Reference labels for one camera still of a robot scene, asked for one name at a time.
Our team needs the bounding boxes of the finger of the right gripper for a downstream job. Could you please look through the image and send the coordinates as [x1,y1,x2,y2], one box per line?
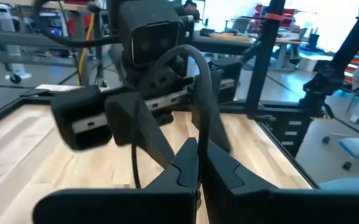
[191,74,233,156]
[103,91,176,169]

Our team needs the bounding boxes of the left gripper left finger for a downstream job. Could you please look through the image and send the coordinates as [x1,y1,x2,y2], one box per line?
[32,138,201,224]

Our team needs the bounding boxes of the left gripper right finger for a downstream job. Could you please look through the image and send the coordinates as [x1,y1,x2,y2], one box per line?
[200,140,359,224]

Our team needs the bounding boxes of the short black USB cable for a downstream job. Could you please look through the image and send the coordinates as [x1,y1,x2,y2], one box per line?
[131,44,215,189]

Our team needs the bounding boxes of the wooden desk black legs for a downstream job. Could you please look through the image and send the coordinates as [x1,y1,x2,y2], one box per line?
[193,28,305,73]

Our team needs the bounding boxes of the wooden workbench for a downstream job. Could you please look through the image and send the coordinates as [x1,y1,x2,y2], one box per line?
[0,0,89,85]

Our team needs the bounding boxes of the person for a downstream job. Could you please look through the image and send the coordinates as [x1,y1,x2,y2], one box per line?
[184,0,201,21]

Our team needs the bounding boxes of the orange tape band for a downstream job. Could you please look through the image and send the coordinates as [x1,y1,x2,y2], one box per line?
[264,12,285,22]

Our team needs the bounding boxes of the black side stand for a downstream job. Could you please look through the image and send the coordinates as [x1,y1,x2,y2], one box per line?
[298,0,359,137]

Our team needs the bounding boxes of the yellow floor cable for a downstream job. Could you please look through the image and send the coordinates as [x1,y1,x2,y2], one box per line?
[78,12,96,85]

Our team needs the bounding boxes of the black aluminium table frame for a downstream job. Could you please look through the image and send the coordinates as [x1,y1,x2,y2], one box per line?
[0,0,320,190]

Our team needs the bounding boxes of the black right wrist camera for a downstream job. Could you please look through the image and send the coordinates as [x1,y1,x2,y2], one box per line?
[118,0,185,68]

